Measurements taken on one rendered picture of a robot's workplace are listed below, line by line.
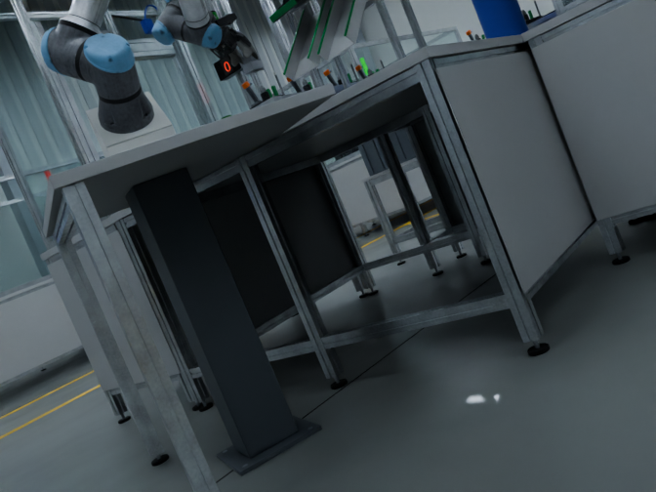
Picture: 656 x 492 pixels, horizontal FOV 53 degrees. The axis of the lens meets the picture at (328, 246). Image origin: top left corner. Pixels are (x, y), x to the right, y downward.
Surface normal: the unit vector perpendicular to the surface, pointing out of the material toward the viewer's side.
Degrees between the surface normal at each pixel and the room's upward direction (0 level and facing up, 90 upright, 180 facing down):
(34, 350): 90
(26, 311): 90
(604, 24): 90
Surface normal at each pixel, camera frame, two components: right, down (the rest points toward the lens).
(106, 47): 0.11, -0.63
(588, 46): -0.55, 0.29
